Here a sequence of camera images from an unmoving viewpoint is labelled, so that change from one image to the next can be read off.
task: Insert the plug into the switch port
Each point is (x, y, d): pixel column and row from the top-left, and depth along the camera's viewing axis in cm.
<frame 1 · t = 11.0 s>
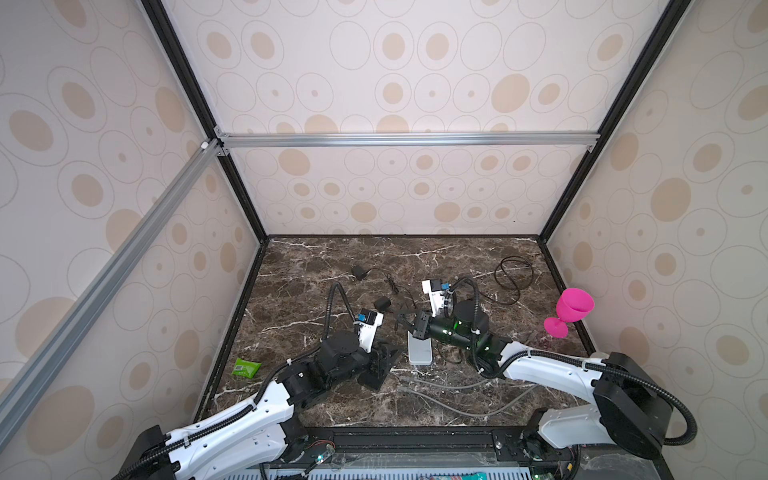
left hand: (403, 346, 72), fingers open
right hand: (396, 317, 74), fingers closed
pink plastic goblet: (573, 305, 85), point 15 cm above the table
green snack packet: (246, 368, 86), point 2 cm above the table
far black power adapter: (358, 271, 110), on the table
near black power adapter: (382, 303, 100), point 3 cm above the table

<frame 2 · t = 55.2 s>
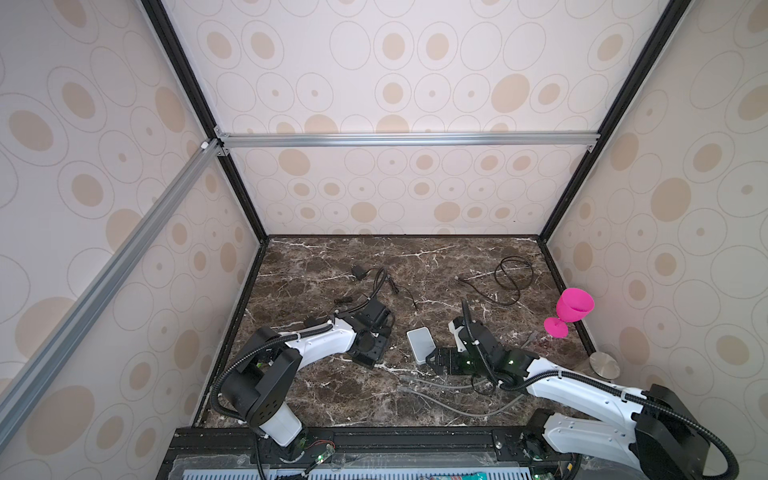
left hand: (382, 343, 89), fingers open
right hand: (439, 359, 83), fingers open
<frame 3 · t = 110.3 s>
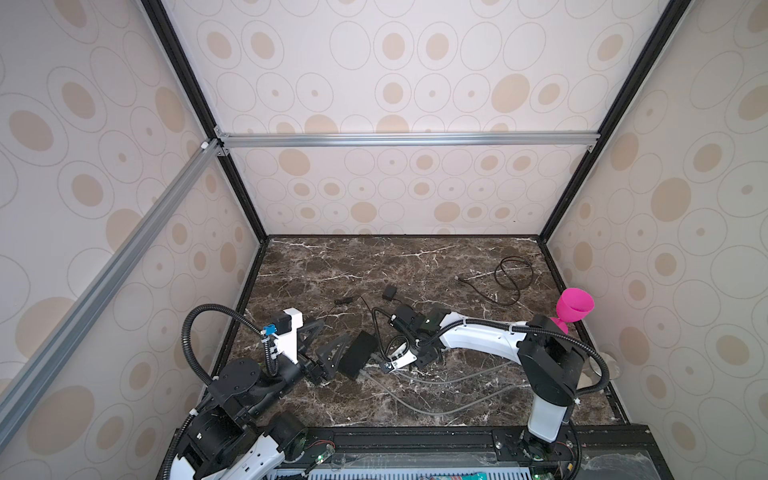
left hand: (342, 333, 58), fingers open
right hand: (411, 345, 89), fingers open
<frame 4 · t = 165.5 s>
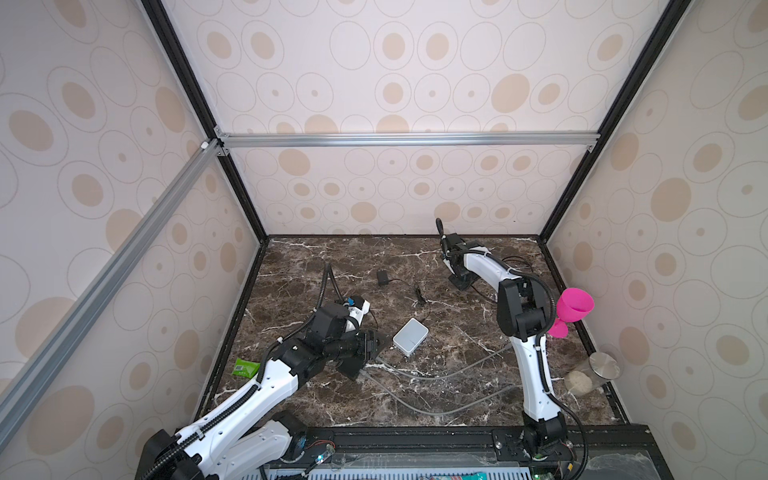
left hand: (388, 340, 75), fingers open
right hand: (471, 278, 106), fingers open
